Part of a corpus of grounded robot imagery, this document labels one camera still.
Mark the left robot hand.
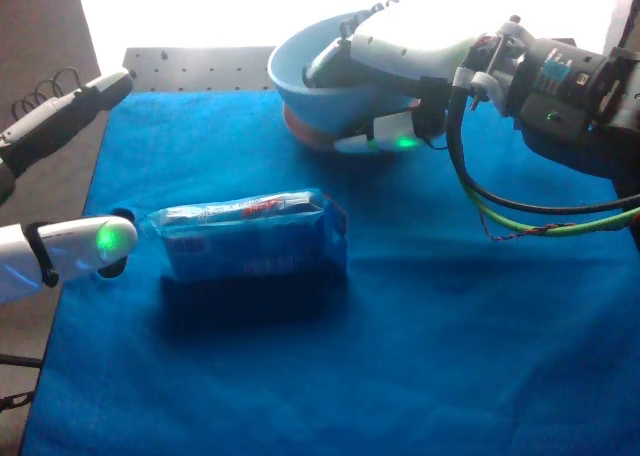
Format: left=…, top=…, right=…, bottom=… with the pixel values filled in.
left=0, top=69, right=140, bottom=306

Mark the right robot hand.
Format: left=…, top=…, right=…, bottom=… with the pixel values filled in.
left=302, top=0, right=476, bottom=156

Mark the light blue bowl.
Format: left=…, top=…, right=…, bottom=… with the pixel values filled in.
left=267, top=10, right=426, bottom=145

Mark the orange saucer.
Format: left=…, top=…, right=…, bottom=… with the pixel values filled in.
left=283, top=98, right=424, bottom=152

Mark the blue snack packet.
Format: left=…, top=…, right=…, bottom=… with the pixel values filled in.
left=142, top=188, right=350, bottom=282

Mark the perforated metal board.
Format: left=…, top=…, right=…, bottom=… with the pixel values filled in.
left=122, top=46, right=281, bottom=93

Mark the blue cloth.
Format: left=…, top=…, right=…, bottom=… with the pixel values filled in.
left=22, top=89, right=640, bottom=456

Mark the black floor cable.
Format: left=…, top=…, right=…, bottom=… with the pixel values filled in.
left=0, top=354, right=45, bottom=369

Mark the black strap hook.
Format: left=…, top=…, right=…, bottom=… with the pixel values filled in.
left=0, top=390, right=36, bottom=415

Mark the coiled black cable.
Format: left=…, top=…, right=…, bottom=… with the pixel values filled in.
left=10, top=67, right=84, bottom=120

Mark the thick black cable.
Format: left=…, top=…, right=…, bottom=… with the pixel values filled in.
left=446, top=88, right=640, bottom=216

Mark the thin red wire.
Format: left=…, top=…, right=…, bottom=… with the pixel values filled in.
left=474, top=203, right=577, bottom=242

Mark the green braided cable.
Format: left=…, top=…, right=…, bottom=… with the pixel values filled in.
left=458, top=173, right=640, bottom=238

